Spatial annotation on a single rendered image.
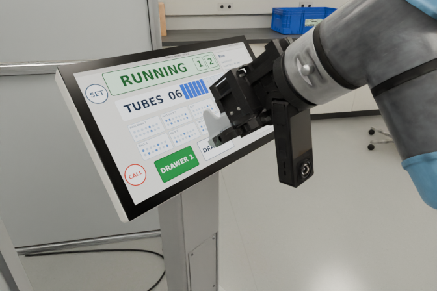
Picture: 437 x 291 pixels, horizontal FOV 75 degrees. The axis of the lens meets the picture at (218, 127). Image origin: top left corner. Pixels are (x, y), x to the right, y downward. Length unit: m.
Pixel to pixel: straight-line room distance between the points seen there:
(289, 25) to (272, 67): 2.64
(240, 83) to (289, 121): 0.07
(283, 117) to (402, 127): 0.13
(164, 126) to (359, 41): 0.44
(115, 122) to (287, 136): 0.35
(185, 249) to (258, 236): 0.97
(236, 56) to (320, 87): 0.54
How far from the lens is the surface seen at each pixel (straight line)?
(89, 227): 1.83
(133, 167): 0.56
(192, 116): 0.65
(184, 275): 1.00
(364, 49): 0.27
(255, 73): 0.35
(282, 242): 1.82
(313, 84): 0.29
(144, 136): 0.58
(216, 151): 0.65
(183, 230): 0.86
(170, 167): 0.59
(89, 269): 1.80
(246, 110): 0.35
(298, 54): 0.30
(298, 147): 0.36
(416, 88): 0.25
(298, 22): 3.00
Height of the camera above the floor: 1.33
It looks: 26 degrees down
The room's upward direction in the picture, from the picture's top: straight up
